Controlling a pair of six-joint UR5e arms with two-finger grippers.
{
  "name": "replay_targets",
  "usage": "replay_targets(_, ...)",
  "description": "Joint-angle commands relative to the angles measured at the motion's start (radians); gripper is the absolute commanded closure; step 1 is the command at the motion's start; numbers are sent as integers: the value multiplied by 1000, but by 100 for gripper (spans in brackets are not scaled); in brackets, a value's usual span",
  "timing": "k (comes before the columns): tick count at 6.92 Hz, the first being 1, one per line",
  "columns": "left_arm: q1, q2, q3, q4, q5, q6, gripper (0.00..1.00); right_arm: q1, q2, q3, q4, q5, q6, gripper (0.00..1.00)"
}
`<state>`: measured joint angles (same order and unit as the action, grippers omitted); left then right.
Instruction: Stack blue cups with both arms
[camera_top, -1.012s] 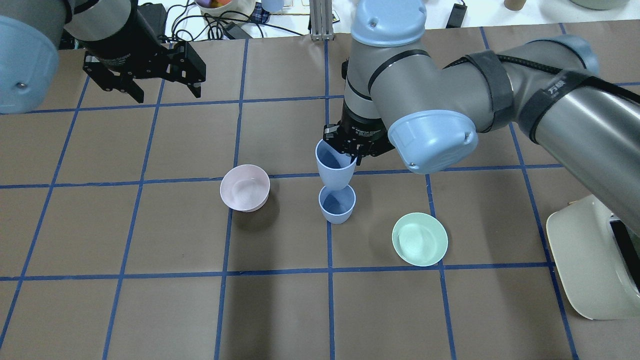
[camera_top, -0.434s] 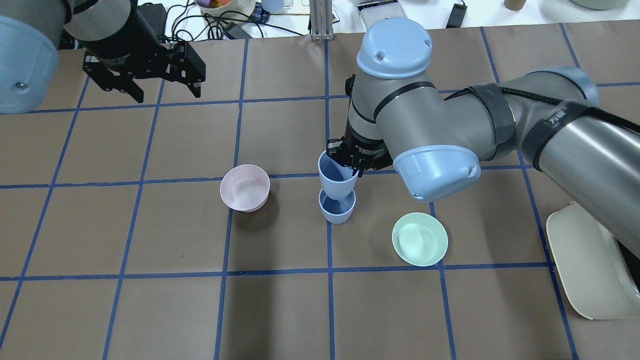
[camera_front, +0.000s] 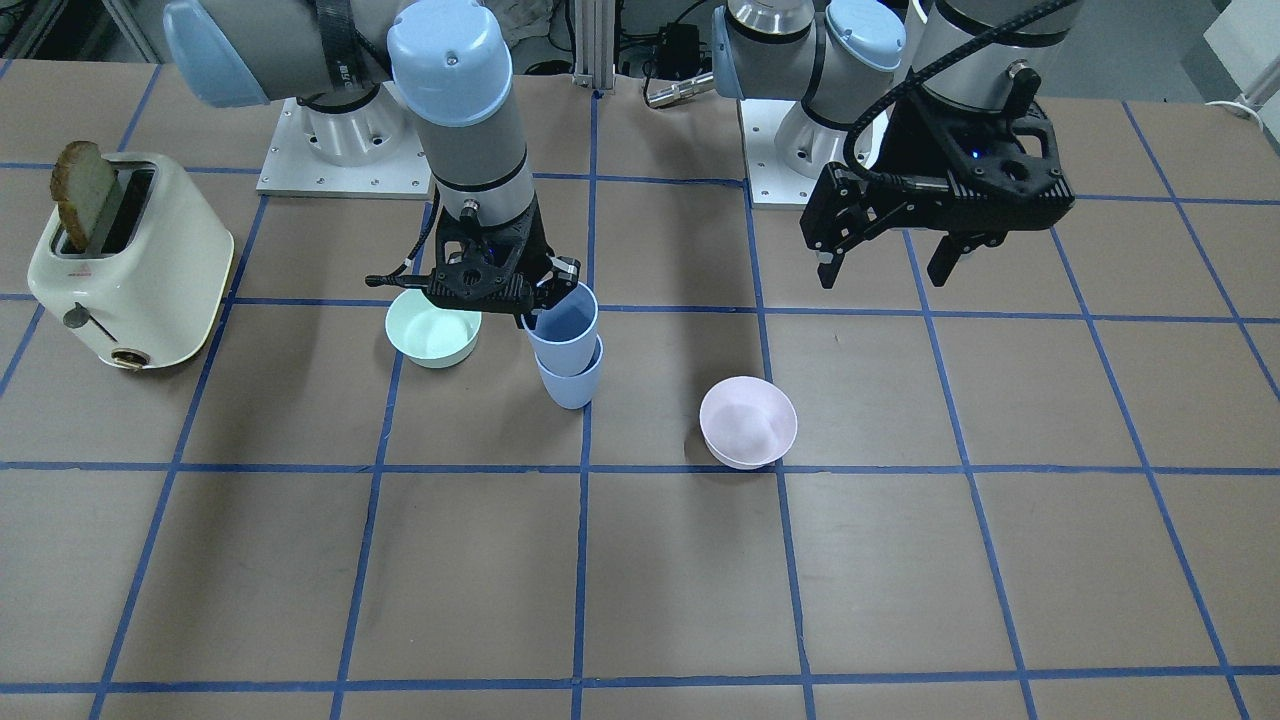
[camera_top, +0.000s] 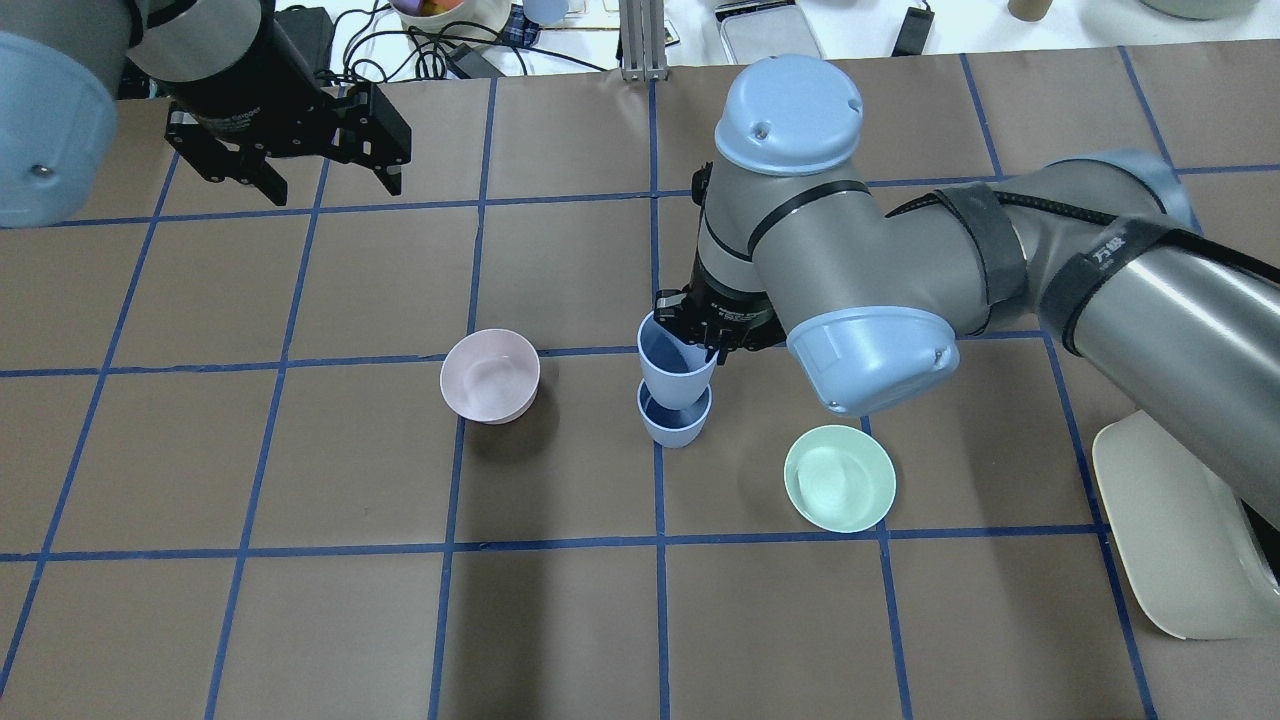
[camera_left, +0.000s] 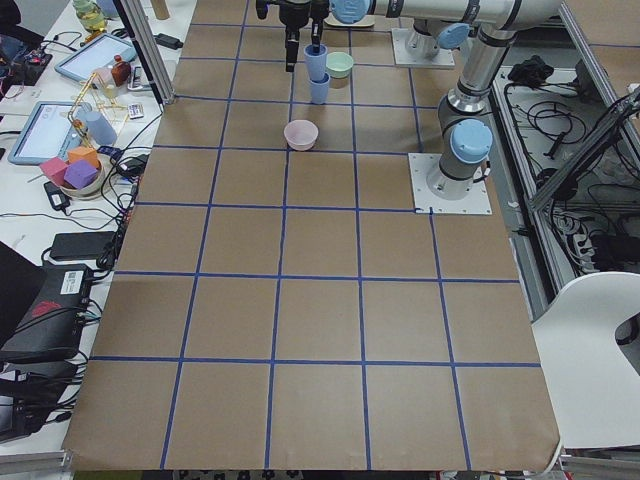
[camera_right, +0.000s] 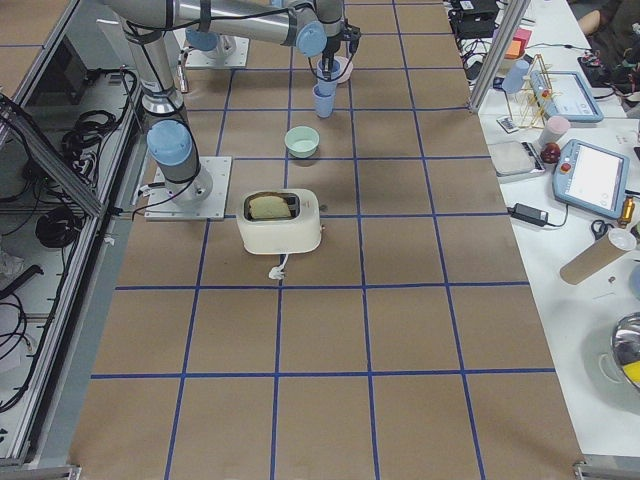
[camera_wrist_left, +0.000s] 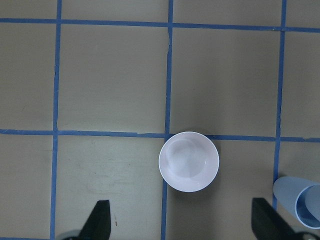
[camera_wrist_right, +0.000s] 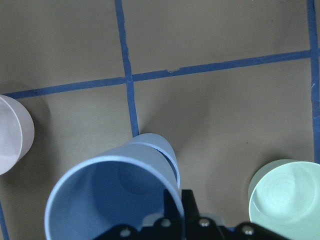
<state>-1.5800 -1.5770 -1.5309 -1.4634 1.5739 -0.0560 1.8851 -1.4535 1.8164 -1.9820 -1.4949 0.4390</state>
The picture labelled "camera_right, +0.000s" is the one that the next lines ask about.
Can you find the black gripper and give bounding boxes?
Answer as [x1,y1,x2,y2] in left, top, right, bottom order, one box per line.
[322,19,361,78]

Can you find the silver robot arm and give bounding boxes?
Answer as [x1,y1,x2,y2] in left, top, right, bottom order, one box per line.
[185,28,236,60]
[107,1,361,206]

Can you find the pink bowl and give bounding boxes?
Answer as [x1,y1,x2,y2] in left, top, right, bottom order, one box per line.
[334,56,353,84]

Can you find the mint green bowl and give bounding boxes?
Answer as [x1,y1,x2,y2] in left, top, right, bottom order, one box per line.
[284,126,320,159]

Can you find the toast slice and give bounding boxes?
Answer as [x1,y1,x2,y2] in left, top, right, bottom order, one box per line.
[249,195,291,220]

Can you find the cream white toaster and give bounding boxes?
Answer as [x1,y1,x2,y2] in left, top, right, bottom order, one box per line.
[236,189,322,255]

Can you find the light blue cup on rack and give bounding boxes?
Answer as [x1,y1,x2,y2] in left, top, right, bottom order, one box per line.
[501,60,529,94]

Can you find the grey scale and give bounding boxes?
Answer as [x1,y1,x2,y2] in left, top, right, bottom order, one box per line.
[488,141,545,180]

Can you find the far teach pendant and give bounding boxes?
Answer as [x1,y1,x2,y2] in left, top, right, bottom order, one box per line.
[529,70,604,123]

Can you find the teach pendant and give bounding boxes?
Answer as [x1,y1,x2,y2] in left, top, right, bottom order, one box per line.
[552,139,629,219]
[529,70,604,123]

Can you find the pink cup on desk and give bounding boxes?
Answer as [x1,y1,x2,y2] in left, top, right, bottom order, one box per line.
[537,115,571,147]

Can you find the red apple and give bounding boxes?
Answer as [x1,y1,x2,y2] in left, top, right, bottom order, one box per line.
[540,142,561,164]

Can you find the black power adapter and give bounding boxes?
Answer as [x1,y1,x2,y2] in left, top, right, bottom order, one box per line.
[507,203,548,227]

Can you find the near teach pendant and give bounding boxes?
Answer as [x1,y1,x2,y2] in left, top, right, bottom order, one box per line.
[552,139,629,219]

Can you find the cardboard tube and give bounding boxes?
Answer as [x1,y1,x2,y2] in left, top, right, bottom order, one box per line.
[559,228,637,285]

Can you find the steel mixing bowl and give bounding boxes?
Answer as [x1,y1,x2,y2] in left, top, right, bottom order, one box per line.
[598,312,639,392]

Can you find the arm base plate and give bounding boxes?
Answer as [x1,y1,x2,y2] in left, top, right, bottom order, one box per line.
[144,156,232,221]
[184,29,250,70]

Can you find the aluminium frame post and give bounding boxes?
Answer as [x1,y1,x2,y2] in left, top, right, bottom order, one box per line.
[468,0,530,113]

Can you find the gold wire rack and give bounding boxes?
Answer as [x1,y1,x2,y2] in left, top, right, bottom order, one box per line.
[507,53,554,129]

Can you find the white toaster cord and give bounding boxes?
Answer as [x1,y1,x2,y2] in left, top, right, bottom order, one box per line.
[268,253,291,281]

